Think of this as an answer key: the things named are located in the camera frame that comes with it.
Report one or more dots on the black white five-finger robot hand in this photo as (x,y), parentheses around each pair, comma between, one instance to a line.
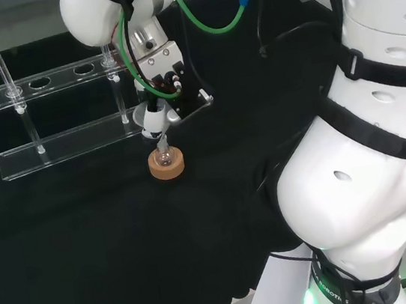
(179,87)

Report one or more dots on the clear plastic funnel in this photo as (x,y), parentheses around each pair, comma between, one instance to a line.
(138,116)

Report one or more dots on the small glass round-bottom flask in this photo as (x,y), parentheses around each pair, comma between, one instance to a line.
(164,159)

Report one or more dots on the clear acrylic funnel stand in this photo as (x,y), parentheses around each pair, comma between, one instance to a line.
(73,142)

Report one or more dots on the black bench cloth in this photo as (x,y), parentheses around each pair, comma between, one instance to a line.
(88,251)

